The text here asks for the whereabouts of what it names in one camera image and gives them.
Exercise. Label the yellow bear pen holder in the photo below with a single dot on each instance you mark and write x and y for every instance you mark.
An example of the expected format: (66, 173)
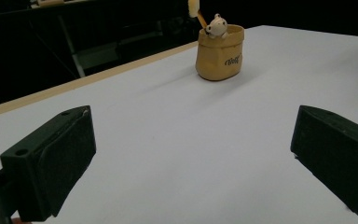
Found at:
(217, 59)

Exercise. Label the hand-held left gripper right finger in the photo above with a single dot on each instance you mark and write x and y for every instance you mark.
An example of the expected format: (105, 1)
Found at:
(338, 155)

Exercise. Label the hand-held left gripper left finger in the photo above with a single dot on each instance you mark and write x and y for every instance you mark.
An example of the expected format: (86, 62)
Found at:
(52, 161)

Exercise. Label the metal stand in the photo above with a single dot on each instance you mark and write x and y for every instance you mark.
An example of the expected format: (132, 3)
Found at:
(71, 46)

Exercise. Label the framed picture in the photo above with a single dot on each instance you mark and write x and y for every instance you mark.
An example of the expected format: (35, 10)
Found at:
(48, 2)

